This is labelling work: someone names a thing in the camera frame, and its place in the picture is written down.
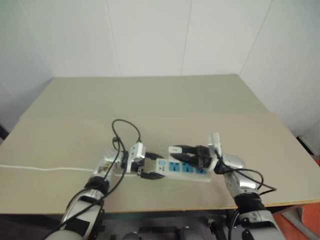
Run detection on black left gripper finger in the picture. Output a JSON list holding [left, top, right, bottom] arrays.
[[145, 151, 165, 161], [139, 171, 166, 181]]

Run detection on white power strip blue sockets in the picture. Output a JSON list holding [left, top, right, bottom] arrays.
[[143, 156, 214, 184]]

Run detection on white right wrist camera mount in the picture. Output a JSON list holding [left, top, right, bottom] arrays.
[[207, 132, 223, 161]]

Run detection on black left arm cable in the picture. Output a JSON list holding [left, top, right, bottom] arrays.
[[51, 118, 144, 236]]

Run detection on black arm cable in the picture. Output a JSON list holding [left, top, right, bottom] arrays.
[[51, 118, 144, 236], [215, 151, 278, 240]]

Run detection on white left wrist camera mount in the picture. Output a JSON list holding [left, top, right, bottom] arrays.
[[125, 142, 146, 174]]

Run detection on white charger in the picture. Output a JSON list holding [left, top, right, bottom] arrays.
[[168, 145, 183, 161]]

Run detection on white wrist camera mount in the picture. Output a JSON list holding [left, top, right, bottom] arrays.
[[125, 142, 146, 174], [207, 132, 223, 161]]

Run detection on white power strip cable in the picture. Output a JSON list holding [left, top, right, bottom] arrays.
[[0, 164, 141, 179]]

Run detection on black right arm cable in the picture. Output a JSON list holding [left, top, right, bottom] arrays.
[[215, 151, 278, 240]]

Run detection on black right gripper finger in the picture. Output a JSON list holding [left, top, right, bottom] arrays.
[[170, 153, 201, 168], [173, 143, 201, 157]]

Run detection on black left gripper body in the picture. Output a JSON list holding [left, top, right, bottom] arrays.
[[130, 151, 152, 176]]

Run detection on orange object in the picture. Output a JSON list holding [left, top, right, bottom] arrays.
[[271, 199, 320, 240]]

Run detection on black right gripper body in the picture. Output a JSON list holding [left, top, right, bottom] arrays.
[[195, 144, 216, 176]]

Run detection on dark object beside table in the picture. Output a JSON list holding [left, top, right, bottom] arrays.
[[0, 121, 11, 146]]

